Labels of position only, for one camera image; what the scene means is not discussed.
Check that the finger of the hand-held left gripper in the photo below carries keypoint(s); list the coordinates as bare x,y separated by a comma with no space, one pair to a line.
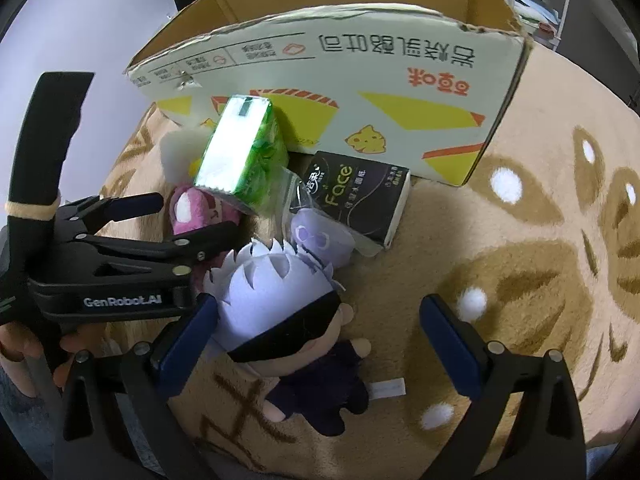
125,206
190,252

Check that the printed cardboard box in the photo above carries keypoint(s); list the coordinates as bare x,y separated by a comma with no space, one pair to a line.
400,60

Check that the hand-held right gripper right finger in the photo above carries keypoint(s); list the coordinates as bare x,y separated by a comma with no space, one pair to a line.
450,340

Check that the person's left hand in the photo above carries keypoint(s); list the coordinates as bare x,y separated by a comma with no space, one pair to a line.
17,342

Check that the pink plush bear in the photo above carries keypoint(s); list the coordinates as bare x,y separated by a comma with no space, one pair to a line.
192,210

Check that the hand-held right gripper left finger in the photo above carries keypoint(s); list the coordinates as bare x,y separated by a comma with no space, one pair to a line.
187,340

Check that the green tissue pack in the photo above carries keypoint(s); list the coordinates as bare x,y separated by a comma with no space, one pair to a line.
235,155

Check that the small purple plush toy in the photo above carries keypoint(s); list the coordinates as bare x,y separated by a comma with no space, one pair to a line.
320,237

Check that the black tissue pack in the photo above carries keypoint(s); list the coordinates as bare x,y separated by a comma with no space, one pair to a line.
350,200

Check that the white trolley cart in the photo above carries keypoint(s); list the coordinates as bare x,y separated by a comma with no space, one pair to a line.
564,5

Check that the white-haired plush doll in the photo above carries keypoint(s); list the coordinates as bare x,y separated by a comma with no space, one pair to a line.
280,305

